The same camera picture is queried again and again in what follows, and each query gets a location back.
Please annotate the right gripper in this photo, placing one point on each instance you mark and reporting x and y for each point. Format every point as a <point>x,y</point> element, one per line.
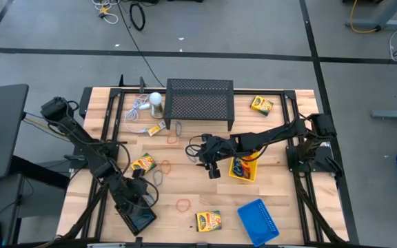
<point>217,149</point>

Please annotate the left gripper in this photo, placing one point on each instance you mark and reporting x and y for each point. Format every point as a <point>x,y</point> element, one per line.
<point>129,193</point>

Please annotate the black plastic basket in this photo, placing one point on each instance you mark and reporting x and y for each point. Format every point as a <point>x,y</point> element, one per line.
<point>126,220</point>

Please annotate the blue coil wristband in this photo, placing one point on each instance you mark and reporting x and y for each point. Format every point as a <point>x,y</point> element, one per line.
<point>238,168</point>

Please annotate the orange coil wristband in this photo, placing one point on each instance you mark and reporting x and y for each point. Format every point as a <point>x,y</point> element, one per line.
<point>250,159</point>

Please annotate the yellow plastic basket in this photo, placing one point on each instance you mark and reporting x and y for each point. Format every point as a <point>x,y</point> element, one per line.
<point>252,176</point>

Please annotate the yellow green crayon box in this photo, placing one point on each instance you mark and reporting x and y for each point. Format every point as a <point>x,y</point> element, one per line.
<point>209,221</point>
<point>261,105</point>
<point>144,163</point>

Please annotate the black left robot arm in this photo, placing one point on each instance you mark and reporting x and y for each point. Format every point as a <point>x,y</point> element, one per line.
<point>78,135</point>

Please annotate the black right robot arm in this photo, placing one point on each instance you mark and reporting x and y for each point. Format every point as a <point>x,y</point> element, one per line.
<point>274,135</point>

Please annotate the black desk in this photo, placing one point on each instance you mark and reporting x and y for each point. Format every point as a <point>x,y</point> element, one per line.
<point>2,131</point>

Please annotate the grey desk foot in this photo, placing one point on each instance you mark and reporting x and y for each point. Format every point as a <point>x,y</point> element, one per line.
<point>391,114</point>

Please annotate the small yellow crayon pack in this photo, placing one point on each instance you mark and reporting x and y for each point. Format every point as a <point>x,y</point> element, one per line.
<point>156,129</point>

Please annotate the black perforated metal riser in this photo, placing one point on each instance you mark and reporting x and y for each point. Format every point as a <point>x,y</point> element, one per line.
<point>198,100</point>

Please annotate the bulb lamp with brass base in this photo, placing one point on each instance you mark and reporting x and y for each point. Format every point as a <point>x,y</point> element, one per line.
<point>156,103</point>

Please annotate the blue plastic basket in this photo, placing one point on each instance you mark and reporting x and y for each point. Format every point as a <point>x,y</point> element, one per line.
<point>257,222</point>

